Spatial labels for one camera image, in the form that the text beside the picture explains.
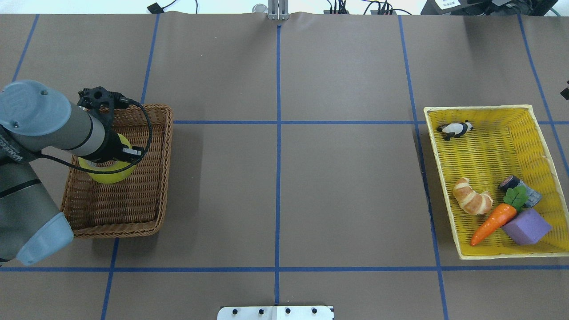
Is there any toy croissant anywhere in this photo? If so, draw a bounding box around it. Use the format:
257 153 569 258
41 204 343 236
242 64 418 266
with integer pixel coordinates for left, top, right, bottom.
453 177 493 216

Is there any yellow tape roll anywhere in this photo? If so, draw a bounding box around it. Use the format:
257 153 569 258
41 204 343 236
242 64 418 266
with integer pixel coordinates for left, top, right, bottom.
77 132 136 184

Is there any yellow plastic basket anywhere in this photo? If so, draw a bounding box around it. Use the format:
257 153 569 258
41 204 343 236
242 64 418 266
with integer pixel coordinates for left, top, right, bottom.
423 104 569 260

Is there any white camera stand post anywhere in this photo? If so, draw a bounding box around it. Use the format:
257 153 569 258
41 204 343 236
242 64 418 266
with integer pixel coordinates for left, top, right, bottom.
217 305 335 320

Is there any panda figurine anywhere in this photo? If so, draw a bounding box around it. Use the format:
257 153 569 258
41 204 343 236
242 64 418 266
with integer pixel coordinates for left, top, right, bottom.
436 120 475 140

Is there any small black-lidded jar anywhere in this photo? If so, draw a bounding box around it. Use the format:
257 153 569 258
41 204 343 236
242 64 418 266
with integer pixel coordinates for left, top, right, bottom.
498 176 543 208

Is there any purple foam block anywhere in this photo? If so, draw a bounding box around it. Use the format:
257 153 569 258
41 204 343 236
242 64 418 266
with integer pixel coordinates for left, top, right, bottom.
501 208 553 246

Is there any aluminium frame post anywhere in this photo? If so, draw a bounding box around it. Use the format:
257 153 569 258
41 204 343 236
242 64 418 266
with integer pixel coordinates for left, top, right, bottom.
267 0 290 21

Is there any small black usb device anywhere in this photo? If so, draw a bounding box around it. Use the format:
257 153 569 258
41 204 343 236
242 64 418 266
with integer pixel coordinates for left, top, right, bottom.
147 3 164 14

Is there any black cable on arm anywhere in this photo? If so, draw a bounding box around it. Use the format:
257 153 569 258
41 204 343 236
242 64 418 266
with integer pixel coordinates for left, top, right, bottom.
40 101 153 175

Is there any toy carrot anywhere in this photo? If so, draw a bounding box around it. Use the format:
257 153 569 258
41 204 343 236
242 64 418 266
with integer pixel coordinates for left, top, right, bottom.
470 195 522 246

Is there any brown wicker basket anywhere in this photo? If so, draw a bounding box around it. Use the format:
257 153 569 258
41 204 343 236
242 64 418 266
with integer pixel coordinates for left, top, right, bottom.
61 104 173 238

